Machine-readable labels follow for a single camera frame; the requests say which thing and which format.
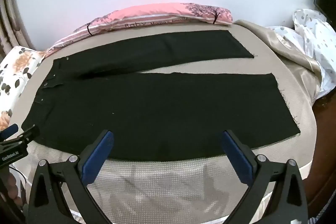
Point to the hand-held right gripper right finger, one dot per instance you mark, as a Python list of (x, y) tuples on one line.
[(236, 155)]

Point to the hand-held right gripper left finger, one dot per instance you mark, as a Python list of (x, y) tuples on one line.
[(99, 153)]

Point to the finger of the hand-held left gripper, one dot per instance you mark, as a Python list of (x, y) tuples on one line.
[(27, 133), (9, 130)]

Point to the black pants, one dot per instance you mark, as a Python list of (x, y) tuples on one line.
[(162, 103)]

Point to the white floral pillow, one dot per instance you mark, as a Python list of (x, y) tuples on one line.
[(14, 74)]

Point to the dark brown wooden furniture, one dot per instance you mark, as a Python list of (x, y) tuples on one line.
[(324, 150)]

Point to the brown patterned curtain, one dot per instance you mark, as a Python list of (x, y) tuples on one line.
[(11, 16)]

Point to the beige satin blanket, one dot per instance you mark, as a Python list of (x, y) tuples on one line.
[(294, 48)]

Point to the white grey-dotted cloth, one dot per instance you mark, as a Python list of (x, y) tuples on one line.
[(315, 37)]

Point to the pink striped tree-print pillow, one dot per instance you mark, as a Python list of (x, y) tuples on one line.
[(157, 16)]

